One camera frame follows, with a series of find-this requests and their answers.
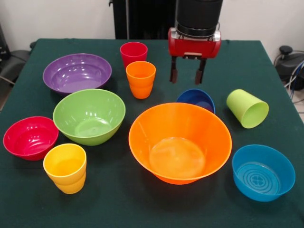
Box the dark green tablecloth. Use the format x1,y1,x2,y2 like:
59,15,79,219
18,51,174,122
0,38,304,228

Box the dark blue bowl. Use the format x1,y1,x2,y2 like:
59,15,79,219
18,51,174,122
176,88,216,114

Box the red-pink cup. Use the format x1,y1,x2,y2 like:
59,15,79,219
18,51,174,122
120,41,149,69

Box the tangle of cables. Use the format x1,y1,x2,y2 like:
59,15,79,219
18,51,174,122
284,60,304,104

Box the red-pink bowl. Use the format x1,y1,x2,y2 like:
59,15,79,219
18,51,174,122
2,115,59,162

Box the purple bowl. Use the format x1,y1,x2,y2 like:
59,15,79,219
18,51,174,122
42,53,113,96

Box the yellow cup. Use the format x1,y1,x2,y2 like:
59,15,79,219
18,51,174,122
43,143,87,195

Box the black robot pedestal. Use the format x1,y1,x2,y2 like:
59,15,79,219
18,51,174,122
109,0,178,40

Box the light blue bowl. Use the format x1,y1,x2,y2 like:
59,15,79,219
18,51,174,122
231,144,296,203

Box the black metal stand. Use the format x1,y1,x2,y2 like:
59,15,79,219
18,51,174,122
0,23,11,60

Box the light green cup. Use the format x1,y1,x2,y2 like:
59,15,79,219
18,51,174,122
226,89,270,129

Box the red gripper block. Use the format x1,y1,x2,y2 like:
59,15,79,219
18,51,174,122
168,27,222,85

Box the light green bowl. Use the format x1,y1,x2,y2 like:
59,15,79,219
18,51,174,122
52,88,126,146

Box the orange cup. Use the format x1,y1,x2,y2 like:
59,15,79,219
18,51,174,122
125,60,157,99

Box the large orange bowl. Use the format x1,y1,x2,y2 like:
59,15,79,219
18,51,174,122
128,102,233,185

